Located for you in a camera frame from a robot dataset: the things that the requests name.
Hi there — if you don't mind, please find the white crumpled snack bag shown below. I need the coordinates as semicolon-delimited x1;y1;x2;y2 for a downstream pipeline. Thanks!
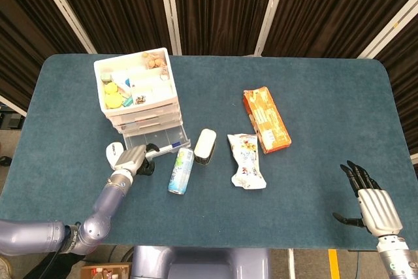
227;133;267;190

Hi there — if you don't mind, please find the brown teddy bear toy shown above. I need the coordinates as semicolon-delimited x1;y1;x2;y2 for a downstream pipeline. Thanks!
142;52;165;70

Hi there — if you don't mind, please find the white partition frame post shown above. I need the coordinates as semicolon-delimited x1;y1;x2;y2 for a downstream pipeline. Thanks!
253;0;291;57
156;0;183;56
0;95;27;117
357;0;418;59
31;0;97;54

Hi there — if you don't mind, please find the blue beverage can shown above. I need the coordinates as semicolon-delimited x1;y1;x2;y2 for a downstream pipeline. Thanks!
167;147;195;195

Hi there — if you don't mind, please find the blue white marker pen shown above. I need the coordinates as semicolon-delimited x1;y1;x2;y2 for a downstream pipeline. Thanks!
145;141;182;157

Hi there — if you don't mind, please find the brown cardboard box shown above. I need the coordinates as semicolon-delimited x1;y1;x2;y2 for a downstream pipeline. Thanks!
80;263;132;279

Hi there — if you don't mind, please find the dark luncheon meat tin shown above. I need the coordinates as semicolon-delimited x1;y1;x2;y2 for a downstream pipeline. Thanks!
193;128;217;166

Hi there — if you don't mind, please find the white computer mouse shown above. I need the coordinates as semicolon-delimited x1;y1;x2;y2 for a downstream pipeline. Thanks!
105;141;127;171

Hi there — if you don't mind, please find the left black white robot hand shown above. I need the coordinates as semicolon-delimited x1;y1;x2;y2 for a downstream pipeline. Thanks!
112;143;161;177

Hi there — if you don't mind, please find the white plastic drawer organizer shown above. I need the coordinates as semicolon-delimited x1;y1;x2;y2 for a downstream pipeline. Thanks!
93;47;183;135

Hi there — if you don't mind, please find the clear drawer with marker pen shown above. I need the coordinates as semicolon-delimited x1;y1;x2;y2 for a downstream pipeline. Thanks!
119;124;192;153

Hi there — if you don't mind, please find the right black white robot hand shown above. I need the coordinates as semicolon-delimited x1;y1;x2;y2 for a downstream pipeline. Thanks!
332;160;404;237

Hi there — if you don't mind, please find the grey-blue robot torso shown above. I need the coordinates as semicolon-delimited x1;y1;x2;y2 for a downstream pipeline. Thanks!
130;245;272;279

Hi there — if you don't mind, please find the orange cracker box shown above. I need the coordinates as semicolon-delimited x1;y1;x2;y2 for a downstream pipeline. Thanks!
242;86;292;155

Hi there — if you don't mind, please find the black fabric bag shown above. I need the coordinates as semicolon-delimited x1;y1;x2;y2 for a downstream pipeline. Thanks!
25;252;88;279

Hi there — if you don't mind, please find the blue felt table cover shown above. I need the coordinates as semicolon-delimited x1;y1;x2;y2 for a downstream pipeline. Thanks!
0;53;414;250

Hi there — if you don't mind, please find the clear plastic drawer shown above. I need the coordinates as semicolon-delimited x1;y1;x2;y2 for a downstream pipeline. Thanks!
112;116;183;129
106;107;182;120

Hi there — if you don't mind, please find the yellow rubber duck toy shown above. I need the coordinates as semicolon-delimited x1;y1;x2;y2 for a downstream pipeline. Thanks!
103;82;123;110

